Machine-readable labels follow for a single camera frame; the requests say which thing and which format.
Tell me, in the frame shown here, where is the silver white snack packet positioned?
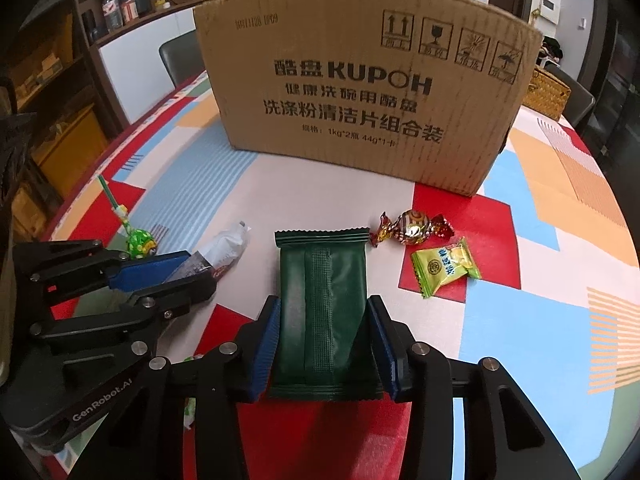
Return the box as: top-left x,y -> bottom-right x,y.
172,221 -> 252,281

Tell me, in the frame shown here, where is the green lollipop with striped stick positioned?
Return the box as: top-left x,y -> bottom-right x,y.
97,175 -> 159,261

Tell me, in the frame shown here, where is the colourful patchwork tablecloth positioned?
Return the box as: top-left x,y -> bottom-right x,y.
45,70 -> 640,480

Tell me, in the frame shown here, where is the brown cardboard box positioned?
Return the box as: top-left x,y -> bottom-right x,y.
192,0 -> 545,197

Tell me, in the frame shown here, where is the dark green snack packet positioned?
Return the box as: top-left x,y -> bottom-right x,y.
267,227 -> 387,402

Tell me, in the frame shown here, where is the glass display cabinet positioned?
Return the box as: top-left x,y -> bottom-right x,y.
0,0 -> 126,241

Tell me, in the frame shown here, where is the green wrapped lollipop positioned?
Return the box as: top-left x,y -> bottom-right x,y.
181,354 -> 203,431

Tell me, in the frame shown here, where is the red and gold wrapped candy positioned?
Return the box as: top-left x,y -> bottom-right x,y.
370,208 -> 455,248

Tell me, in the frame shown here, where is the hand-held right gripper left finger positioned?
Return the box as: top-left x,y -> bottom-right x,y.
67,295 -> 282,480

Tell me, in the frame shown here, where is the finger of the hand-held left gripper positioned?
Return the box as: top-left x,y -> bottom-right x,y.
30,269 -> 218,357
12,240 -> 192,307

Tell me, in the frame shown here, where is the grey dining chair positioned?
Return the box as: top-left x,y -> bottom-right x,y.
542,62 -> 596,129
159,30 -> 209,89

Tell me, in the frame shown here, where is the clear water bottle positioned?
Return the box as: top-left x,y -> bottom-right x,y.
102,0 -> 124,31

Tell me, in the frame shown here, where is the white counter cabinet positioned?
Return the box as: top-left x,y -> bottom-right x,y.
97,0 -> 281,128

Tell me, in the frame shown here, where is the woven wicker basket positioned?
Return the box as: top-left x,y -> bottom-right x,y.
520,65 -> 572,122

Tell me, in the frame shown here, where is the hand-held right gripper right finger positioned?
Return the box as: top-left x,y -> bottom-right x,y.
367,295 -> 583,480

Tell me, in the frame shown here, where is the black bag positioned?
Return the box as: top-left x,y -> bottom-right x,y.
537,37 -> 564,62

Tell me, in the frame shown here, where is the yellow-green candy packet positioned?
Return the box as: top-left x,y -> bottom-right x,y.
411,237 -> 482,300

